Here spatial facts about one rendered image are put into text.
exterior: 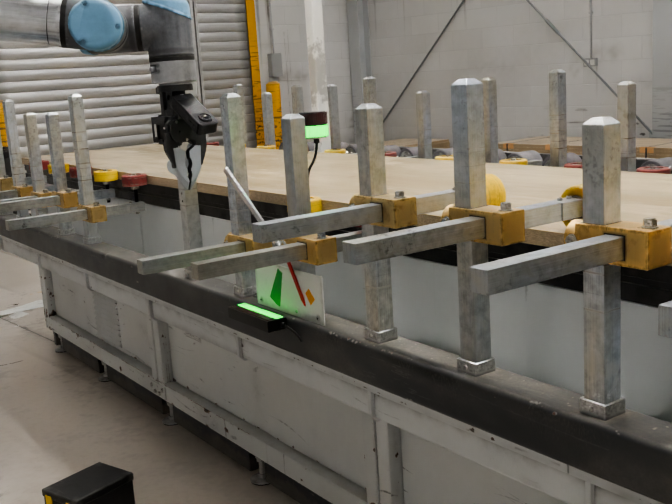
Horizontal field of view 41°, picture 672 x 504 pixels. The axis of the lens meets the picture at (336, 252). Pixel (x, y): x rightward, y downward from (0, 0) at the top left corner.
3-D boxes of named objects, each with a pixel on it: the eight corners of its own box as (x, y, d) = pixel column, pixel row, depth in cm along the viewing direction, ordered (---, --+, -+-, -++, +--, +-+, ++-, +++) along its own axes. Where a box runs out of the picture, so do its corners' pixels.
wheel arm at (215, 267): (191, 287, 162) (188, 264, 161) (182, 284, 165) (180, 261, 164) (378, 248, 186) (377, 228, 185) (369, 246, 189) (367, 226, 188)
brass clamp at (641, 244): (644, 272, 111) (645, 232, 110) (560, 258, 122) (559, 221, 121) (674, 263, 114) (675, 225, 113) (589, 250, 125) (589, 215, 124)
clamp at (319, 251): (317, 266, 174) (315, 240, 173) (280, 257, 185) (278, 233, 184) (340, 261, 177) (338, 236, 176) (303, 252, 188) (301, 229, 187)
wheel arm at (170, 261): (144, 279, 184) (142, 259, 183) (137, 277, 186) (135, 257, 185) (318, 245, 208) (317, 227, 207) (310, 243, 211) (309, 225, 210)
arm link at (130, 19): (69, 4, 167) (136, 0, 168) (77, 8, 178) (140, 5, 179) (75, 55, 169) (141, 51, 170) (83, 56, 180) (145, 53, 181)
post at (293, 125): (306, 349, 184) (289, 114, 174) (297, 345, 187) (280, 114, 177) (320, 345, 186) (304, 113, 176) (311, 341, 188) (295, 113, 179)
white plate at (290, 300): (323, 326, 175) (319, 277, 173) (256, 303, 196) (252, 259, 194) (325, 325, 175) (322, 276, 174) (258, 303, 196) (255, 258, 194)
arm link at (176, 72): (203, 59, 177) (159, 61, 171) (205, 83, 178) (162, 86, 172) (182, 61, 184) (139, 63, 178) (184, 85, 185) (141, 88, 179)
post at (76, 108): (89, 246, 283) (71, 94, 274) (85, 245, 286) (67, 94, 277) (100, 245, 285) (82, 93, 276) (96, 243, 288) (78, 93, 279)
